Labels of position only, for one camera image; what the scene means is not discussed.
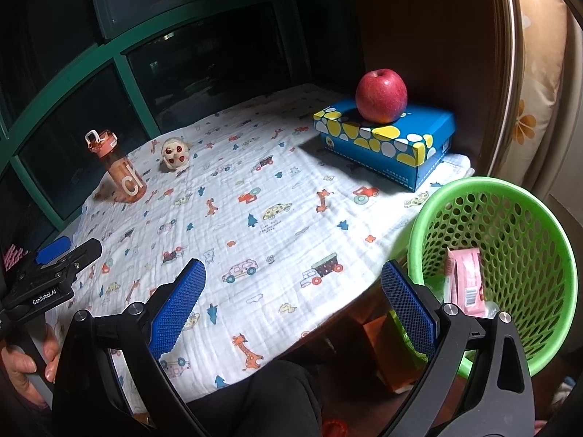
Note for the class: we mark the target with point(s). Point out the red apple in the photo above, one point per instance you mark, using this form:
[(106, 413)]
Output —
[(381, 95)]

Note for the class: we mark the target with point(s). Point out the blue spotted tissue box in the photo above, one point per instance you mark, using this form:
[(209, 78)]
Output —
[(391, 150)]

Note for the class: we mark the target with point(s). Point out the green plastic basket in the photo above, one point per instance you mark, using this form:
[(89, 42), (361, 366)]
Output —
[(524, 255)]

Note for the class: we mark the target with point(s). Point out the orange water bottle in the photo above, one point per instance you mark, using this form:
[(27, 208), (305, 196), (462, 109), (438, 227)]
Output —
[(123, 173)]

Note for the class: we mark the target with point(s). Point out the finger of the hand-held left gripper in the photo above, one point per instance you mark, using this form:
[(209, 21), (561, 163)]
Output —
[(77, 259), (52, 250)]

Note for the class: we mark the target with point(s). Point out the black pants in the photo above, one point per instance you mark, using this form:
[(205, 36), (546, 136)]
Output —
[(264, 400)]

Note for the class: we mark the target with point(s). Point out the printed cartoon blanket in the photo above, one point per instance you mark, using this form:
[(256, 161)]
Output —
[(273, 236)]

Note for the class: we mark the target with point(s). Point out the red plastic item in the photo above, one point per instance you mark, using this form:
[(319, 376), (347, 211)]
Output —
[(335, 429)]

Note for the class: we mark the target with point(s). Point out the pink striped item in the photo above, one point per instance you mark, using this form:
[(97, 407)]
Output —
[(13, 256)]

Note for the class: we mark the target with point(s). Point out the orange cardboard box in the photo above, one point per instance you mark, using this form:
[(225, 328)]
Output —
[(387, 350)]

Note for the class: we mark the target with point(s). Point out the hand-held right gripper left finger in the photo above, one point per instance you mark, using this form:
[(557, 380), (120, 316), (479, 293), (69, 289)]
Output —
[(180, 309)]

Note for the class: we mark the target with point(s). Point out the person's left hand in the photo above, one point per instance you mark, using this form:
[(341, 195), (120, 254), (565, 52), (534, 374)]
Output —
[(18, 373)]

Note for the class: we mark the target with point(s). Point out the brown wooden panel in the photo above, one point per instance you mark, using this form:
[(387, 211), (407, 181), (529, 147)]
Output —
[(432, 32)]

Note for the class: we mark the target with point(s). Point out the green window frame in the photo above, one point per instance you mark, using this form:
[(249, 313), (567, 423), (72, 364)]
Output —
[(136, 54)]

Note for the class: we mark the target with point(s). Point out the floral beige pillow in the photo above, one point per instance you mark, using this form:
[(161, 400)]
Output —
[(542, 77)]

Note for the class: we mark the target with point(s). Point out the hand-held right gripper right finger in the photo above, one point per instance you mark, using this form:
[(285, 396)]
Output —
[(407, 309)]

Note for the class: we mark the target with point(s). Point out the pink snack packet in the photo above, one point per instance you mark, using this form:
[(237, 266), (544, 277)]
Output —
[(467, 277)]

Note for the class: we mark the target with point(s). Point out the beige skull toy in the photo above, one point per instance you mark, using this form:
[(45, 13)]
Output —
[(175, 154)]

